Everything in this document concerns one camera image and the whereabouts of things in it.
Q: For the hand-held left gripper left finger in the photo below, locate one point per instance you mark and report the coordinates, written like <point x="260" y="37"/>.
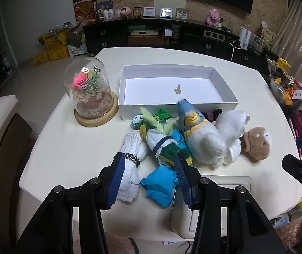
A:
<point x="115" y="180"/>

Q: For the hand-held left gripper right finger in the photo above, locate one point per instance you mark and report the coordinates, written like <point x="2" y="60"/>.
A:
<point x="184" y="182"/>

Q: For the white towel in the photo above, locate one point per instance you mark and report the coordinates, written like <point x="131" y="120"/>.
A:
<point x="129" y="182"/>

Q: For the turquoise blue cloth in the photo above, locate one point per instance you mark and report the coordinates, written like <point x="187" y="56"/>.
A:
<point x="158" y="185"/>

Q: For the white plush bear blue overalls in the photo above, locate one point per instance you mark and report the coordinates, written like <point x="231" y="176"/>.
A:
<point x="206" y="140"/>

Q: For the light blue lace ribbon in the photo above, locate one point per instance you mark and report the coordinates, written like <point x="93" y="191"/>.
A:
<point x="136" y="121"/>

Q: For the black cloth purple band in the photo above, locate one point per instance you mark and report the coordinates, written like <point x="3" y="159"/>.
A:
<point x="209" y="115"/>

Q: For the green bow hair clip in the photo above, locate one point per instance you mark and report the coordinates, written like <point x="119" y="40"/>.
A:
<point x="164" y="112"/>

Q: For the white fluffy socks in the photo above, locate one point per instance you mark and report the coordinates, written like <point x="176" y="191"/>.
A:
<point x="230" y="124"/>

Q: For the white cardboard box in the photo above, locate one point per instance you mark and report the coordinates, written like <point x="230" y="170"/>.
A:
<point x="151" y="90"/>

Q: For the yellow plastic toy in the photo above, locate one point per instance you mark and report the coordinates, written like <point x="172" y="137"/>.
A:
<point x="283" y="63"/>

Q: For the glass dome with rainbow rose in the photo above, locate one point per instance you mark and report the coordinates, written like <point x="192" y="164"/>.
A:
<point x="90" y="92"/>

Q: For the white brown chair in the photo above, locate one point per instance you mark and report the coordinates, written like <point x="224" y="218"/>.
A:
<point x="8" y="150"/>

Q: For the beige curtain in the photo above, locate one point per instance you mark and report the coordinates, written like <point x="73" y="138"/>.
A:
<point x="298" y="37"/>

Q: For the set of glass bottles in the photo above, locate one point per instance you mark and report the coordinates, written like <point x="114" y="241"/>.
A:
<point x="256" y="45"/>

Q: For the white appliance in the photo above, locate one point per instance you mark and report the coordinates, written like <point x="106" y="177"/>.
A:
<point x="245" y="37"/>

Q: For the beige plush doll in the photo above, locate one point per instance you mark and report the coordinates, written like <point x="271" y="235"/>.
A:
<point x="264" y="27"/>

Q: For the white plastic basket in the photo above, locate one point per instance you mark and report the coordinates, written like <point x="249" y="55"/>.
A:
<point x="77" y="51"/>

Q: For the yellow plastic crate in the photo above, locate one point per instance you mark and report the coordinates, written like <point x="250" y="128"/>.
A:
<point x="58" y="53"/>
<point x="54" y="41"/>
<point x="40" y="58"/>

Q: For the brown box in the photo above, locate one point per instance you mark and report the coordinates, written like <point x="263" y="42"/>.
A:
<point x="144" y="41"/>

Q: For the black television cabinet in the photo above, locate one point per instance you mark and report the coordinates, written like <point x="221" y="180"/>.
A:
<point x="114" y="37"/>

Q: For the small white box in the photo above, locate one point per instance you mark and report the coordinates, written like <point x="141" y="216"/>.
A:
<point x="168" y="32"/>

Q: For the green flat device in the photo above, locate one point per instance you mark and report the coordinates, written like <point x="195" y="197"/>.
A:
<point x="143" y="31"/>

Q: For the dark jar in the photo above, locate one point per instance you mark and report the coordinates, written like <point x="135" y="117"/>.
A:
<point x="176" y="30"/>

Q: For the blue white carton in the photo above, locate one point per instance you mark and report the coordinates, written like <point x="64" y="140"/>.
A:
<point x="7" y="62"/>

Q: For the pink plush toy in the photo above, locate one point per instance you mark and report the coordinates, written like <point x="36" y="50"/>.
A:
<point x="213" y="17"/>

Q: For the row of white bottles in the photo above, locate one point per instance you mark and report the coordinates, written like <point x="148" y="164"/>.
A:
<point x="110" y="14"/>

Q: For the pink round vase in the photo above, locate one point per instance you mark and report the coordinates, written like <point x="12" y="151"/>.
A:
<point x="126" y="11"/>

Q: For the red gold poster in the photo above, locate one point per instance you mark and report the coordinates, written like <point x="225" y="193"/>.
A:
<point x="84" y="10"/>

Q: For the blue picture box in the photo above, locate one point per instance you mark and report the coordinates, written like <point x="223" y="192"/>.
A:
<point x="104" y="6"/>

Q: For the white board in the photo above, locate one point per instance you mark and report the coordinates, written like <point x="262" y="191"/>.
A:
<point x="169" y="2"/>

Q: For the silver switch panel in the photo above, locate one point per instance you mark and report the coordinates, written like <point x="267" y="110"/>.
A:
<point x="214" y="35"/>

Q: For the small white camera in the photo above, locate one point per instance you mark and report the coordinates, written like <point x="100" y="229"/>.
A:
<point x="222" y="21"/>

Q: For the wooden photo frame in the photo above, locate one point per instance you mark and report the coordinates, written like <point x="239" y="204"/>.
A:
<point x="181" y="14"/>

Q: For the dark photo frame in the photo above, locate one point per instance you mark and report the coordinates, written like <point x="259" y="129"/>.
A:
<point x="137" y="12"/>

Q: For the silver photo frame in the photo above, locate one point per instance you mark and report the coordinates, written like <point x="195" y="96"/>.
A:
<point x="166" y="12"/>

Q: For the white photo frame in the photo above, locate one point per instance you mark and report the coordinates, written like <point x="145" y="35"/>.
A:
<point x="149" y="12"/>

